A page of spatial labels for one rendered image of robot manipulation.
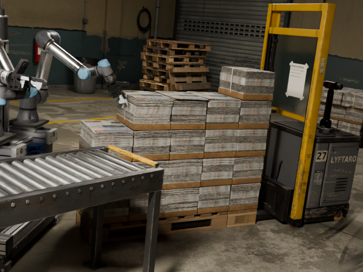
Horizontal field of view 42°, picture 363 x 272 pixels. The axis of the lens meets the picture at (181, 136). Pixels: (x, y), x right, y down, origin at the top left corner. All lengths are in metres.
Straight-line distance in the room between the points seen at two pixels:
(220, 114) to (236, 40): 7.71
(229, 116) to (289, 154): 0.89
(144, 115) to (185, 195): 0.73
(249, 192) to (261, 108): 0.71
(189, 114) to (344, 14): 6.84
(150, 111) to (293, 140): 1.48
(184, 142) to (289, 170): 1.20
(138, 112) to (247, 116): 0.92
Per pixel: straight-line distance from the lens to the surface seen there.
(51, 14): 10.54
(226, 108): 3.61
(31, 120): 3.42
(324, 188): 4.26
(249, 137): 3.78
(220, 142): 3.65
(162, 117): 3.36
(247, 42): 11.02
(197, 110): 3.48
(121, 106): 3.54
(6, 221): 2.10
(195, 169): 3.59
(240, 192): 3.90
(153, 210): 2.61
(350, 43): 9.84
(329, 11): 3.85
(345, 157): 4.31
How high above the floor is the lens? 1.55
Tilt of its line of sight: 13 degrees down
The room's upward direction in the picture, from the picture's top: 6 degrees clockwise
